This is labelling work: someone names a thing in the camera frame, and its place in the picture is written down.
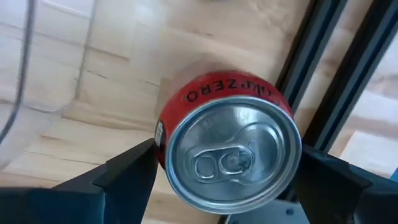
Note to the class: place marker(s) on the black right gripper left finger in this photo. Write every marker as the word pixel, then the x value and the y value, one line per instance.
pixel 93 199

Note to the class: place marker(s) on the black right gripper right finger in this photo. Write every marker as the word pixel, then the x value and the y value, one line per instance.
pixel 342 199

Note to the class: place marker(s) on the red Coke Zero can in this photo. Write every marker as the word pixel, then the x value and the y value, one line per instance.
pixel 233 155

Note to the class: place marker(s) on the clear plastic bin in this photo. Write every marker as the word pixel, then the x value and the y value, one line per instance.
pixel 46 77

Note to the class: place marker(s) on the black aluminium table frame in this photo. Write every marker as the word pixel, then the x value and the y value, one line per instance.
pixel 357 62

